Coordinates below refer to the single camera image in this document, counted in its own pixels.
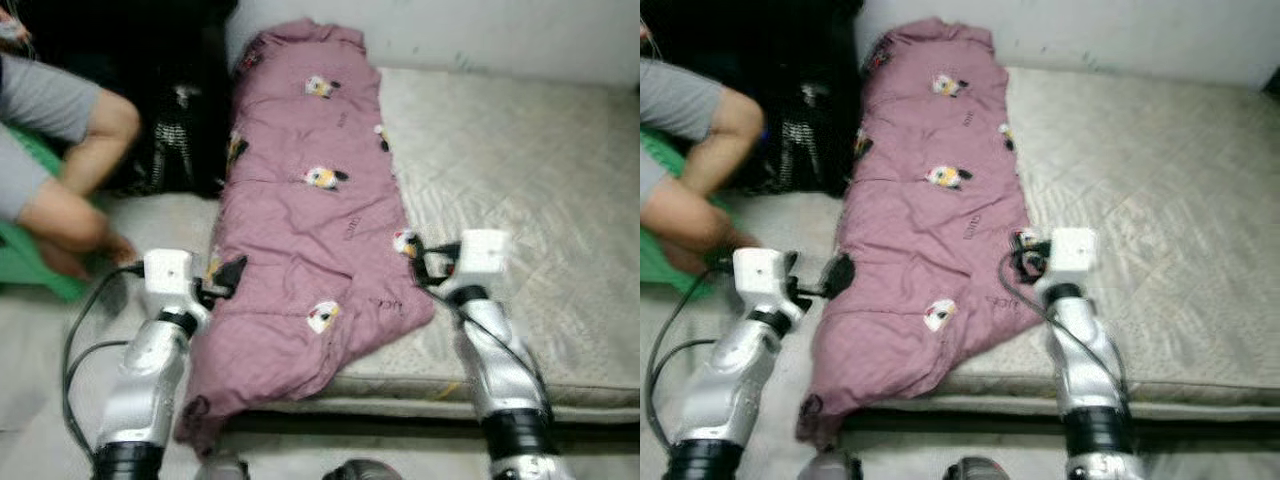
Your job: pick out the white quilted mattress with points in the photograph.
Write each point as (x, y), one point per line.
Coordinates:
(1150, 180)
(520, 180)

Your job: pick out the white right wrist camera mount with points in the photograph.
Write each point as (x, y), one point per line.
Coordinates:
(484, 258)
(1072, 255)

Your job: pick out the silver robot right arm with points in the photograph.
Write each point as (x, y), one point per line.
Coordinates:
(1085, 370)
(500, 370)

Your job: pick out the person in grey shorts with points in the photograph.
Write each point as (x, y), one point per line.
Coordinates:
(60, 110)
(690, 110)

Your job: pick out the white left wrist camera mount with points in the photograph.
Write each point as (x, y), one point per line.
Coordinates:
(168, 282)
(760, 282)

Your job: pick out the black white patterned bag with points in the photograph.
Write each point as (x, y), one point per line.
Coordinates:
(180, 140)
(810, 140)

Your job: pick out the grey robot left foot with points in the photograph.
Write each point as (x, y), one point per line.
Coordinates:
(222, 468)
(832, 468)

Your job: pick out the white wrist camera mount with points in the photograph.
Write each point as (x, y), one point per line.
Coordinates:
(760, 282)
(484, 258)
(1072, 255)
(168, 282)

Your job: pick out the pink cartoon print blanket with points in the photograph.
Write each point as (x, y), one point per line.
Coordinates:
(920, 250)
(300, 250)

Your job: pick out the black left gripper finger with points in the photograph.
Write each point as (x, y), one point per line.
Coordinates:
(840, 273)
(233, 274)

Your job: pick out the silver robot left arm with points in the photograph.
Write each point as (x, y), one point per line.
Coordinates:
(145, 390)
(725, 390)

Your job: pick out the green plastic stool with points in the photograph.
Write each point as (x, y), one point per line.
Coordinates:
(30, 265)
(660, 265)

